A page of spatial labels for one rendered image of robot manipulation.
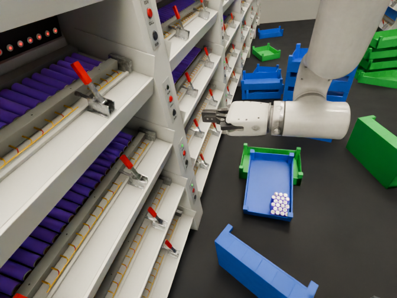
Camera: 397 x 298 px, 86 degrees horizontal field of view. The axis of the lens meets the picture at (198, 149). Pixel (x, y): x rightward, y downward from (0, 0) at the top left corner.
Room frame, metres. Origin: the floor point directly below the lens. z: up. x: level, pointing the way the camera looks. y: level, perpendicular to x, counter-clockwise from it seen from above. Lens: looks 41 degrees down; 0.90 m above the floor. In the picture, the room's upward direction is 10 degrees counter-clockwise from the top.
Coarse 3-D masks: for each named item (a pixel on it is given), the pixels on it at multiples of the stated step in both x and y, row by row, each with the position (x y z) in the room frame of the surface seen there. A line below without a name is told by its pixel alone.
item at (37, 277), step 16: (112, 176) 0.35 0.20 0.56; (96, 192) 0.31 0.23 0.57; (80, 208) 0.27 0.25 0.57; (80, 224) 0.24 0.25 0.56; (64, 240) 0.21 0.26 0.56; (48, 256) 0.19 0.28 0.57; (64, 256) 0.19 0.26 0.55; (32, 272) 0.16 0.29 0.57; (48, 272) 0.17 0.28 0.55; (32, 288) 0.14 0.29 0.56
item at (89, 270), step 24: (144, 120) 0.52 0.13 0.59; (144, 144) 0.48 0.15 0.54; (168, 144) 0.49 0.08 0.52; (144, 168) 0.40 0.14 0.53; (144, 192) 0.33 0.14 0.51; (96, 216) 0.27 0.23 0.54; (120, 216) 0.27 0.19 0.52; (96, 240) 0.22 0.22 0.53; (120, 240) 0.23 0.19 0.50; (96, 264) 0.18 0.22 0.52; (48, 288) 0.15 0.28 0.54; (72, 288) 0.15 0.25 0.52; (96, 288) 0.15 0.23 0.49
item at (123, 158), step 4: (124, 156) 0.36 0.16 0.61; (124, 160) 0.35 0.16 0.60; (128, 160) 0.36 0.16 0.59; (128, 164) 0.35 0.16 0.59; (132, 164) 0.36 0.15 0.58; (128, 168) 0.35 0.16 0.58; (132, 168) 0.35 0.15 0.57; (132, 172) 0.35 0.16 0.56; (136, 172) 0.35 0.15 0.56; (136, 176) 0.35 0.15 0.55; (140, 176) 0.35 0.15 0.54
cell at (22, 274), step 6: (6, 264) 0.18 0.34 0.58; (12, 264) 0.18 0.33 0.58; (18, 264) 0.18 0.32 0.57; (0, 270) 0.17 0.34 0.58; (6, 270) 0.17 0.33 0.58; (12, 270) 0.17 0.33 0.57; (18, 270) 0.17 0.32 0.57; (24, 270) 0.17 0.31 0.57; (30, 270) 0.17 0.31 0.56; (12, 276) 0.16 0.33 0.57; (18, 276) 0.16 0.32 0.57; (24, 276) 0.16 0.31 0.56
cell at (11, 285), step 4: (0, 276) 0.16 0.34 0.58; (4, 276) 0.16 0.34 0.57; (0, 280) 0.15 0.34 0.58; (4, 280) 0.15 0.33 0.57; (8, 280) 0.15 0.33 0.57; (12, 280) 0.16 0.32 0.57; (0, 284) 0.15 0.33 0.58; (4, 284) 0.15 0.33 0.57; (8, 284) 0.15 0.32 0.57; (12, 284) 0.15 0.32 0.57; (16, 284) 0.15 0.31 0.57; (0, 288) 0.15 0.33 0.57; (4, 288) 0.14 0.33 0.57; (8, 288) 0.14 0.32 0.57; (12, 288) 0.14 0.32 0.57; (4, 292) 0.14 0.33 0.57; (8, 292) 0.14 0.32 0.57; (12, 292) 0.14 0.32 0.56
